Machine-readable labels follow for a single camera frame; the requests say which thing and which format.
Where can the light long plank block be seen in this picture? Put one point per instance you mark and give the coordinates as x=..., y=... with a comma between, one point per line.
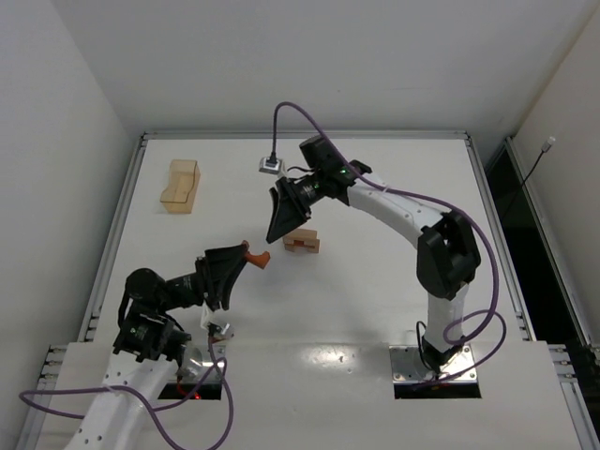
x=303, y=234

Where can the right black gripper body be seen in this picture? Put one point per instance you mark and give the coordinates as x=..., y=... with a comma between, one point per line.
x=291, y=197

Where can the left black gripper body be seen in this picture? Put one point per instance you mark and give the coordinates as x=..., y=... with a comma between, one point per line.
x=206, y=279

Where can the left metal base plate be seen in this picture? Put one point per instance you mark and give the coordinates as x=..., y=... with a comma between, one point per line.
x=196, y=362

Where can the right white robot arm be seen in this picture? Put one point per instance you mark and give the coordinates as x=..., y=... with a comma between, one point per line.
x=447, y=255

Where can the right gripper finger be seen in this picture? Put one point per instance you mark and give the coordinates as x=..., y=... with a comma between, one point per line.
x=283, y=221
x=280, y=205

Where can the wrist white camera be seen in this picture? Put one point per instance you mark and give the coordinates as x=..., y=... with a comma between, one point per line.
x=272, y=166
x=216, y=327

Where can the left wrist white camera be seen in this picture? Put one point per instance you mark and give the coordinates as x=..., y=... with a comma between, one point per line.
x=216, y=327

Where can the metal base plate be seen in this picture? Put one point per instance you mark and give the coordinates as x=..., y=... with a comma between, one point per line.
x=408, y=369
x=196, y=362

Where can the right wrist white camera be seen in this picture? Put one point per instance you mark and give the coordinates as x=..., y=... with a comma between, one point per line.
x=272, y=166

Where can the dark red arch block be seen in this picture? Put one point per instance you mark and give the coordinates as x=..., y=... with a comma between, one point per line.
x=259, y=260

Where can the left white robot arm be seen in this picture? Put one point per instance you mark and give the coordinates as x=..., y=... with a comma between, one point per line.
x=151, y=347

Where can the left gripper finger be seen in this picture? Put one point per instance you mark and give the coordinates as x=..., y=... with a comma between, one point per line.
x=226, y=258
x=223, y=286

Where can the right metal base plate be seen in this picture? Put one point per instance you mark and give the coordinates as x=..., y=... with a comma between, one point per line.
x=408, y=369

